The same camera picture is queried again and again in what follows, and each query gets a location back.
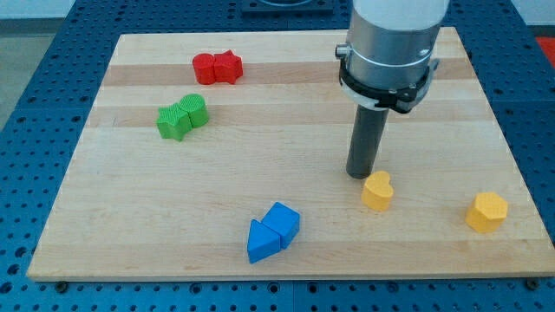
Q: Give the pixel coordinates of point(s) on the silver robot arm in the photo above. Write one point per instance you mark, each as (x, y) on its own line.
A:
(386, 61)

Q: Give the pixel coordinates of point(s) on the yellow heart block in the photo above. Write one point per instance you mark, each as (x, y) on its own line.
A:
(377, 192)

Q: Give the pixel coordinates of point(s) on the yellow hexagon block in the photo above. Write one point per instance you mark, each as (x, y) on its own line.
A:
(487, 212)

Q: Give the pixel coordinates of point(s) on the blue cube block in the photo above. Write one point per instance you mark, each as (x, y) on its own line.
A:
(284, 221)

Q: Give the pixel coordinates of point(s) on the wooden board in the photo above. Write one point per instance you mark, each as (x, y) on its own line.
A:
(135, 207)

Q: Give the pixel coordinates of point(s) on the blue triangle block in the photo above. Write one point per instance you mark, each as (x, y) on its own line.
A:
(262, 242)

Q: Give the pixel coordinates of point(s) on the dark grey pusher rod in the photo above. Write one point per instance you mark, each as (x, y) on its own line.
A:
(365, 141)

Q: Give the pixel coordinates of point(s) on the green cylinder block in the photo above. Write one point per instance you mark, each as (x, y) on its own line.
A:
(195, 106)

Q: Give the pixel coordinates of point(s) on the red star block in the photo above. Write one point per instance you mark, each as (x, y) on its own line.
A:
(227, 67)

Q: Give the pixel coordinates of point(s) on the green star block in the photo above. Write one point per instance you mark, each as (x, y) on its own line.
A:
(173, 122)

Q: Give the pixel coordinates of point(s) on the red cylinder block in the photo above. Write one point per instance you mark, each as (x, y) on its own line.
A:
(203, 66)

